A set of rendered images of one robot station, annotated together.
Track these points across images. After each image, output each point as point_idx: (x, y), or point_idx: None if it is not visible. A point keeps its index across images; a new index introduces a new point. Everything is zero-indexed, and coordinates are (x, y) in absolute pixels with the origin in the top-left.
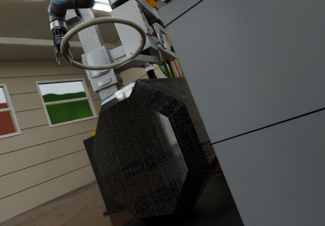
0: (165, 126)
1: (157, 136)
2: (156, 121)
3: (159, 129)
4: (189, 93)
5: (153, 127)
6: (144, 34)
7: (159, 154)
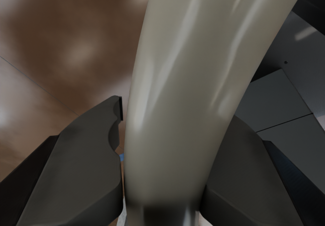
0: (316, 21)
1: None
2: (319, 12)
3: (311, 7)
4: None
5: None
6: None
7: None
